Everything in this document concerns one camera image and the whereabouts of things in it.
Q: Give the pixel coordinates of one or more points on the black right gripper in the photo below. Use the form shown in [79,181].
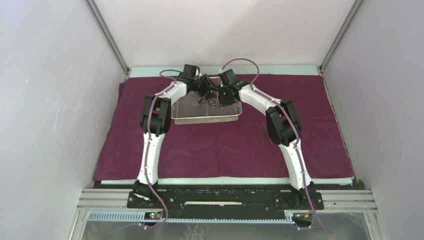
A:
[221,101]

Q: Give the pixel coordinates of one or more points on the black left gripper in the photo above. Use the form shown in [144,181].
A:
[209,86]

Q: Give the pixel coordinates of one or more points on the metal mesh instrument tray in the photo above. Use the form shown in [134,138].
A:
[195,109]

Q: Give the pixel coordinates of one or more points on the magenta surgical wrap cloth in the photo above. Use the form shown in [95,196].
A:
[226,149]

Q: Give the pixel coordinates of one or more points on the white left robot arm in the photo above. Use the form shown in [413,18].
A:
[156,121]

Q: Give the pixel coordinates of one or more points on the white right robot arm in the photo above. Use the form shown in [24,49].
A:
[282,124]

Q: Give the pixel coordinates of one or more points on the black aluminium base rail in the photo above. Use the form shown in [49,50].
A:
[221,206]

